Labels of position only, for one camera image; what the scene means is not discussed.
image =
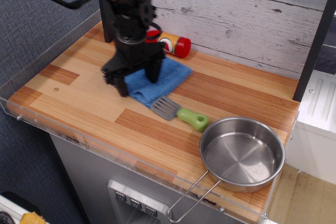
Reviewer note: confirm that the grey toy kitchen cabinet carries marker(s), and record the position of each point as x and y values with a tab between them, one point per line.
90	169

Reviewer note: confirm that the grey spatula green handle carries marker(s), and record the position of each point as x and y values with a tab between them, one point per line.
168	109

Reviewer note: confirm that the dark grey left post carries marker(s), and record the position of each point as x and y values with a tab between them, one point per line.
107	20

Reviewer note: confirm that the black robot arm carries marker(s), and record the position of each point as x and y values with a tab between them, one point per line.
132	18

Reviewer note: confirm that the dark grey post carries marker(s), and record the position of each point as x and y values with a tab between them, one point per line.
107	20
317	43

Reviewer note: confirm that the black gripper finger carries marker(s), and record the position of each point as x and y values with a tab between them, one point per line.
152	71
121	86

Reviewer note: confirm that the dark grey right post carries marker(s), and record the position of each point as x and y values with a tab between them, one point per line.
317	43

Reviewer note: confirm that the red toy sauce bottle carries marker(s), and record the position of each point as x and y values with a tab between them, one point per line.
175	45

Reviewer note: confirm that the blue cloth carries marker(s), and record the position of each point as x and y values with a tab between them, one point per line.
172	74

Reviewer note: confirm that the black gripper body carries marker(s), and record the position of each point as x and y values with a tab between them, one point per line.
131	56

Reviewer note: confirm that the stainless steel pan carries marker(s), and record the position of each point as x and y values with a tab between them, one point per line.
241	155

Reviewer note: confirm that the clear acrylic table guard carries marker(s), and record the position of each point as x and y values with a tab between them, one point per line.
63	91

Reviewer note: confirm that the white ribbed cabinet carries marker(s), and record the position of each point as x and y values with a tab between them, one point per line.
311	147

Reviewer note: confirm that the silver button control panel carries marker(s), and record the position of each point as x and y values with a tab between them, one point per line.
132	206

